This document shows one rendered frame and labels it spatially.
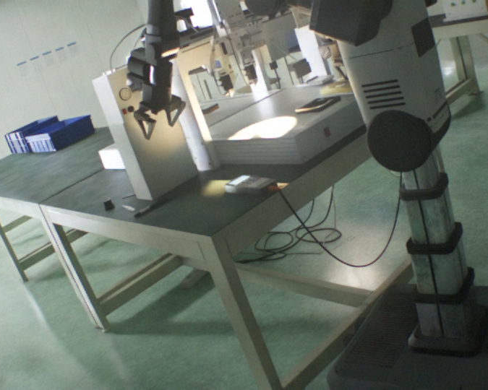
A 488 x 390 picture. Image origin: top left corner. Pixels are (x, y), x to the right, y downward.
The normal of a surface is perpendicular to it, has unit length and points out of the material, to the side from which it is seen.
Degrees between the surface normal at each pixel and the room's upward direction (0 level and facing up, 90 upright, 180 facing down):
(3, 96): 90
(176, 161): 90
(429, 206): 90
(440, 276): 90
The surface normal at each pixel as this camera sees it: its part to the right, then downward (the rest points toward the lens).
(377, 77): -0.49, 0.58
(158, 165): 0.65, 0.04
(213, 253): -0.69, 0.43
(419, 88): 0.36, 0.28
